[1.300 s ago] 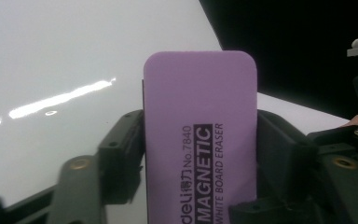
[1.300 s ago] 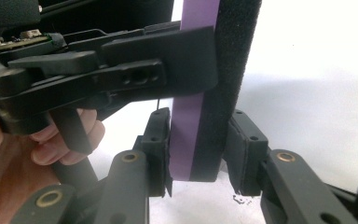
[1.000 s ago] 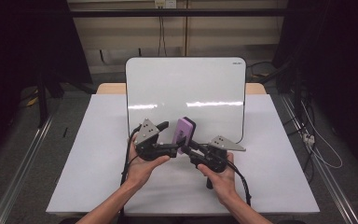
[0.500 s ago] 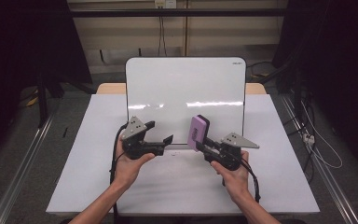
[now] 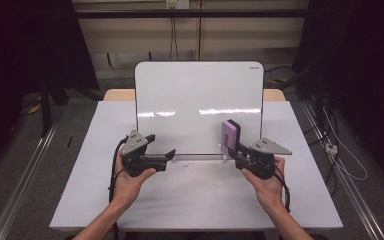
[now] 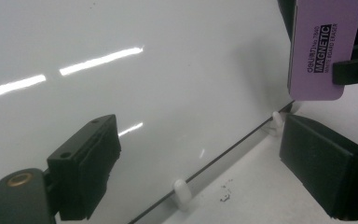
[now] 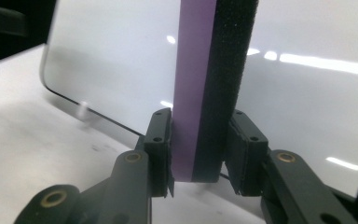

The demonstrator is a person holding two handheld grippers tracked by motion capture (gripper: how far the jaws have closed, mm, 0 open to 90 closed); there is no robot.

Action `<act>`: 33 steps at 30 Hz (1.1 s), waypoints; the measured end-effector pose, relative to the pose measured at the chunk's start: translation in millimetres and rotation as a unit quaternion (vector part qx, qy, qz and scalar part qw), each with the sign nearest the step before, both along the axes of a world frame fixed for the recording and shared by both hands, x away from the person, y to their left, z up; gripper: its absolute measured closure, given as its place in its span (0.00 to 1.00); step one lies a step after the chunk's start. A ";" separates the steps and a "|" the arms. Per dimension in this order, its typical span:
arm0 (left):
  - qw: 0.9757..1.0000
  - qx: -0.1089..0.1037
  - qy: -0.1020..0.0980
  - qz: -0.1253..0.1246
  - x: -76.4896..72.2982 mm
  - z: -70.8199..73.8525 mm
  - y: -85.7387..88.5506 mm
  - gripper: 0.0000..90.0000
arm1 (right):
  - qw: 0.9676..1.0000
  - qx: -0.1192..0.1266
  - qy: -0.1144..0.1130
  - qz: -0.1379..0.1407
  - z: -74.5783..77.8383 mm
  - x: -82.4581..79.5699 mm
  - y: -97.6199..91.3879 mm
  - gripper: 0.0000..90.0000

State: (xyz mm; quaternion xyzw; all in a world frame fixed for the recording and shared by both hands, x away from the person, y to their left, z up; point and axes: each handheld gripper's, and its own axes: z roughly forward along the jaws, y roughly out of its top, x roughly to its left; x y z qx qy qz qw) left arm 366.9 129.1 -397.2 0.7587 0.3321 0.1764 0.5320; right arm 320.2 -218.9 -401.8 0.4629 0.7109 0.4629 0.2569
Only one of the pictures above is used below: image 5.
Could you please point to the aluminium floor rail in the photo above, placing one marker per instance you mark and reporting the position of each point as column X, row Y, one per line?
column 23, row 183
column 350, row 186

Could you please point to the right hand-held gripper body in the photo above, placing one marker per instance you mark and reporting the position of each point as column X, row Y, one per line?
column 260, row 163

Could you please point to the black horizontal bar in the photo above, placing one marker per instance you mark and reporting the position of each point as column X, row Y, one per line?
column 190, row 13

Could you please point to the purple and black whiteboard eraser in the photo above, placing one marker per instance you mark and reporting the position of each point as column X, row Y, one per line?
column 229, row 135

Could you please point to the yellow vertical pipe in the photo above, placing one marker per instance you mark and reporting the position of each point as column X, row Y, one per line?
column 200, row 30

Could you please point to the person's right hand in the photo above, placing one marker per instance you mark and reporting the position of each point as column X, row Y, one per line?
column 270, row 191

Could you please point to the white wall outlet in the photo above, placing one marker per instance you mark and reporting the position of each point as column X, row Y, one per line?
column 177, row 4

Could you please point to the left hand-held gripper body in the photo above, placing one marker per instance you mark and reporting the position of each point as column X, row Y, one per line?
column 136, row 160

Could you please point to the white whiteboard with black rim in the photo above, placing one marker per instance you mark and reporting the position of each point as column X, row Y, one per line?
column 193, row 96

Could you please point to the dark curtain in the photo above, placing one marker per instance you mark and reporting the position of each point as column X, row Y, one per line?
column 363, row 66
column 16, row 66

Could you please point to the wooden table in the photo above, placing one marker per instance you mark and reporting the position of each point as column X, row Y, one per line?
column 118, row 95

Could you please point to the white plastic board stand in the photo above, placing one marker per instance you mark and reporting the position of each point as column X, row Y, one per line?
column 225, row 156

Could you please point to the person's left hand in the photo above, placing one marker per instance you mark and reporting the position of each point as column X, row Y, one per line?
column 126, row 188

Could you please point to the black metal stand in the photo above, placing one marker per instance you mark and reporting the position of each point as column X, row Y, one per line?
column 46, row 103

